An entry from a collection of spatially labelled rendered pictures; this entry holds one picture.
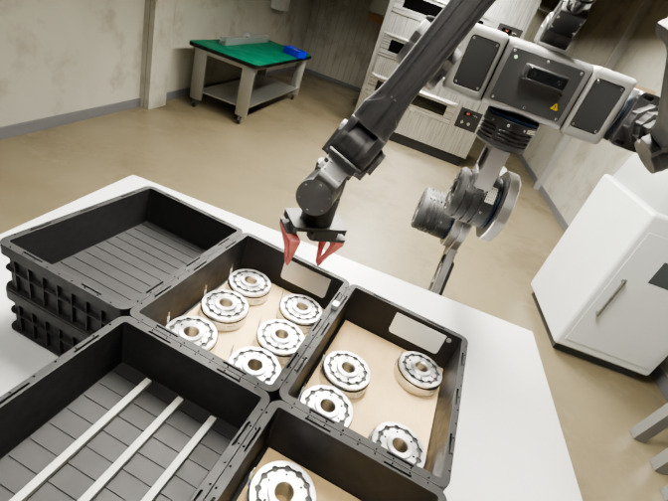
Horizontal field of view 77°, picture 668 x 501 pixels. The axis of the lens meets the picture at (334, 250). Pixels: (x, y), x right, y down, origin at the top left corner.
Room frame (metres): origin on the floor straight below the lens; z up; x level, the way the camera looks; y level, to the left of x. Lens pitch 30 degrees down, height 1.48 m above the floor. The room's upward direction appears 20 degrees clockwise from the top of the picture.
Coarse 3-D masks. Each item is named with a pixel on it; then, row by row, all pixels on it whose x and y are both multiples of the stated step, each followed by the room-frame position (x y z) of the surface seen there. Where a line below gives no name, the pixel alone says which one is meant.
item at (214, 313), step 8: (208, 296) 0.70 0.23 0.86; (216, 296) 0.71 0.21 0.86; (232, 296) 0.73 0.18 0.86; (240, 296) 0.74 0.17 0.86; (208, 304) 0.68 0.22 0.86; (240, 304) 0.71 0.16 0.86; (248, 304) 0.72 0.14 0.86; (208, 312) 0.66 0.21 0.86; (216, 312) 0.66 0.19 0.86; (224, 312) 0.67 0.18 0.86; (232, 312) 0.68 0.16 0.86; (240, 312) 0.69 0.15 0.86; (224, 320) 0.65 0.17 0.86; (232, 320) 0.66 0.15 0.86
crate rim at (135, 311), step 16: (240, 240) 0.86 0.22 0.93; (256, 240) 0.89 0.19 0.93; (208, 256) 0.75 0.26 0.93; (192, 272) 0.68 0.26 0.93; (160, 288) 0.60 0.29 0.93; (144, 304) 0.55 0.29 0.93; (144, 320) 0.51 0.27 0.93; (320, 320) 0.69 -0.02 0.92; (176, 336) 0.51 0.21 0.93; (208, 352) 0.50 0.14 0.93; (240, 368) 0.49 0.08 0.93; (288, 368) 0.52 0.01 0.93; (256, 384) 0.47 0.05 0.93; (272, 384) 0.48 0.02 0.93
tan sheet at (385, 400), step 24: (336, 336) 0.76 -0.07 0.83; (360, 336) 0.79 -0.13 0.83; (384, 360) 0.74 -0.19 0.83; (312, 384) 0.60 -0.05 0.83; (384, 384) 0.67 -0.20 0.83; (360, 408) 0.58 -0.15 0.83; (384, 408) 0.60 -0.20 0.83; (408, 408) 0.62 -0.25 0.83; (432, 408) 0.65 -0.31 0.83; (360, 432) 0.53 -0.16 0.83
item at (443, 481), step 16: (352, 288) 0.82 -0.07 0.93; (320, 336) 0.63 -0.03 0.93; (304, 352) 0.57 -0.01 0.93; (464, 352) 0.74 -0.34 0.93; (464, 368) 0.68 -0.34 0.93; (288, 384) 0.49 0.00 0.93; (288, 400) 0.46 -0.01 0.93; (320, 416) 0.45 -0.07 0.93; (352, 432) 0.44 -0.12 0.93; (448, 432) 0.51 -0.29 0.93; (384, 448) 0.43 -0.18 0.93; (448, 448) 0.49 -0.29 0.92; (400, 464) 0.42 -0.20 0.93; (448, 464) 0.45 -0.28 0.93; (432, 480) 0.41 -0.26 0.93; (448, 480) 0.42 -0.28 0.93
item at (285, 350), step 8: (272, 320) 0.70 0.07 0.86; (280, 320) 0.71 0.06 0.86; (264, 328) 0.67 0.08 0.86; (288, 328) 0.69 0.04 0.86; (296, 328) 0.70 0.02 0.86; (264, 336) 0.65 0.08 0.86; (296, 336) 0.68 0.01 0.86; (264, 344) 0.63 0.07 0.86; (272, 344) 0.63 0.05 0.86; (280, 344) 0.64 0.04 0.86; (288, 344) 0.65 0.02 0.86; (296, 344) 0.66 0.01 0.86; (272, 352) 0.62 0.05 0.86; (280, 352) 0.62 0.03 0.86; (288, 352) 0.63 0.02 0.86
